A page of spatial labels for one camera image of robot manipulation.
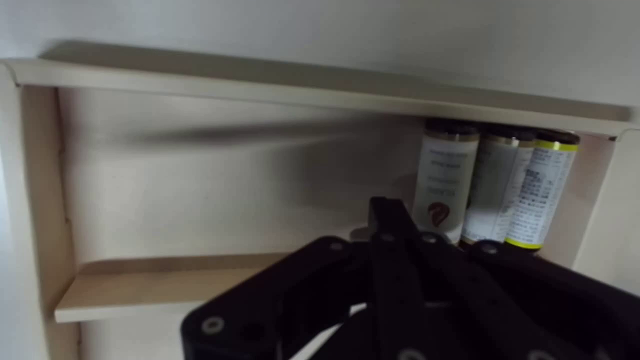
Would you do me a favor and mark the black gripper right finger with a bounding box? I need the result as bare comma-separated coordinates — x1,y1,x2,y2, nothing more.
417,231,640,360

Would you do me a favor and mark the white bottle black band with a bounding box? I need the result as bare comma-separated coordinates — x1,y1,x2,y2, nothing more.
462,126,536,244

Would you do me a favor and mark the wooden tray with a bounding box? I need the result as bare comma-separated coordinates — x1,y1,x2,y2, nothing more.
0,41,639,360

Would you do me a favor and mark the white bottle lying in tray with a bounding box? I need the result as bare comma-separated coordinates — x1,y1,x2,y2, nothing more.
413,120,481,241

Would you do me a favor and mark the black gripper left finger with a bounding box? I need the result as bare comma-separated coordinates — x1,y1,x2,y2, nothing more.
180,197,435,360

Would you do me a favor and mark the yellow label bottle in tray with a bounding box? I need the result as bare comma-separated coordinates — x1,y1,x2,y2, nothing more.
504,129,581,251

